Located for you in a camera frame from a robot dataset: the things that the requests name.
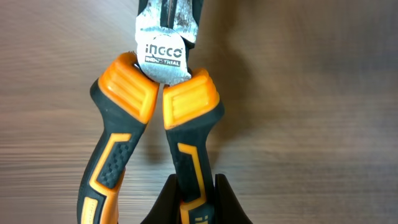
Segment orange black long-nose pliers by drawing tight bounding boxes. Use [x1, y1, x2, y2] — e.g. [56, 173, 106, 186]
[76, 0, 224, 223]

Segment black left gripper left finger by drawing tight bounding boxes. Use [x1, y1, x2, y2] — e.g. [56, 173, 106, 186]
[141, 174, 181, 224]

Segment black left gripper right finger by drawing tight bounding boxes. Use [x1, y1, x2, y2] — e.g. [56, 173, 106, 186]
[215, 174, 252, 224]

